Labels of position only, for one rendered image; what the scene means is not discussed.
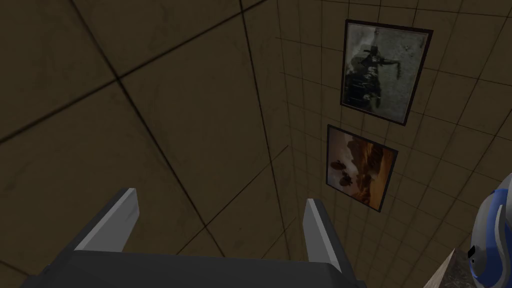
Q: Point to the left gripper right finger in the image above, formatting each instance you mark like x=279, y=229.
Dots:
x=319, y=236

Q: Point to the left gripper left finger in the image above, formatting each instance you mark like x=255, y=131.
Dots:
x=114, y=226

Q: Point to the orange framed picture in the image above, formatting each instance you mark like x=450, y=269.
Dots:
x=360, y=168

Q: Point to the blue and grey rounded appliance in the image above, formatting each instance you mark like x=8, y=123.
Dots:
x=492, y=236

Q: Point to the grey framed picture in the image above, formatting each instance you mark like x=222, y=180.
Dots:
x=384, y=72

